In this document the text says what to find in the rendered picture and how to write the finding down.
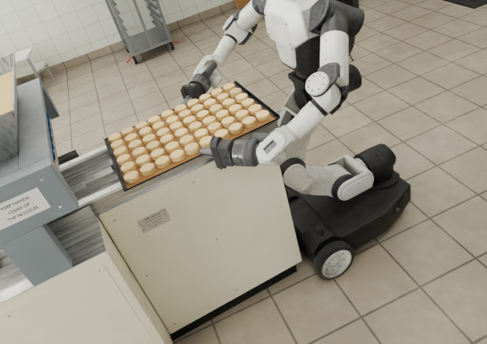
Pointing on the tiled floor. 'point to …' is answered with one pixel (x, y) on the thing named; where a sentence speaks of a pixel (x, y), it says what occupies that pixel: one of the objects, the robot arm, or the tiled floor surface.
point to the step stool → (30, 65)
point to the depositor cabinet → (80, 297)
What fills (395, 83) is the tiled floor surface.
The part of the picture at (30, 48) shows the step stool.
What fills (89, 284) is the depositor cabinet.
